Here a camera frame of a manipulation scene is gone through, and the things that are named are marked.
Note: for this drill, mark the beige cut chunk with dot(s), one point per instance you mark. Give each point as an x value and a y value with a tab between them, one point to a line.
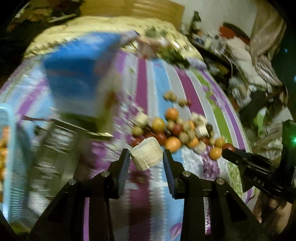
145	153

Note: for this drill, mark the heap of round orange fruits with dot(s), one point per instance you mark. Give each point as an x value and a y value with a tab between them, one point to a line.
3	150

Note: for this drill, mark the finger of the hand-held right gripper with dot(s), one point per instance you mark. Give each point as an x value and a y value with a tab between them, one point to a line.
245	160

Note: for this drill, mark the cluttered side shelf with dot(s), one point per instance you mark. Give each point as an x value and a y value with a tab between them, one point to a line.
254	104

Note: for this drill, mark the white cloth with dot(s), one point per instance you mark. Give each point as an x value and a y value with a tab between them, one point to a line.
242	58

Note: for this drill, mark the beige curtain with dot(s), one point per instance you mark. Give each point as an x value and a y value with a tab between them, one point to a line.
268	34

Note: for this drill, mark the mixed pile of small produce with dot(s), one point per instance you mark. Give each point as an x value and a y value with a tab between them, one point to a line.
172	142

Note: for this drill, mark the wooden headboard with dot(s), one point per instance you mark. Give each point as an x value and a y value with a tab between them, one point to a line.
138	9

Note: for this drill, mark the cream patterned blanket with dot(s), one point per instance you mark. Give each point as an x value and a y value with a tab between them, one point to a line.
92	24

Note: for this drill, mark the light blue plastic basin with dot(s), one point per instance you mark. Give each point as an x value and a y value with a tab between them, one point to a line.
13	162

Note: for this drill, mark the striped purple blue bedsheet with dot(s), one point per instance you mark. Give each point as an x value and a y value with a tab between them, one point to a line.
148	92

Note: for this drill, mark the blue cardboard box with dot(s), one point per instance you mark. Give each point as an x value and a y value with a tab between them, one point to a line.
78	74

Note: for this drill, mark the person's right hand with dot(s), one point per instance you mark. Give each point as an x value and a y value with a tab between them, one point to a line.
275	215

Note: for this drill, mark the red cloth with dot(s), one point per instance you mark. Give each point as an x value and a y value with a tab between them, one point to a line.
227	31

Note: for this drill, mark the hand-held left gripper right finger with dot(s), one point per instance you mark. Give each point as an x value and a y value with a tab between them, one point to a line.
168	173

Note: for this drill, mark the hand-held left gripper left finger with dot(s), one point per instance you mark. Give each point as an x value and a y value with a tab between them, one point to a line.
123	171

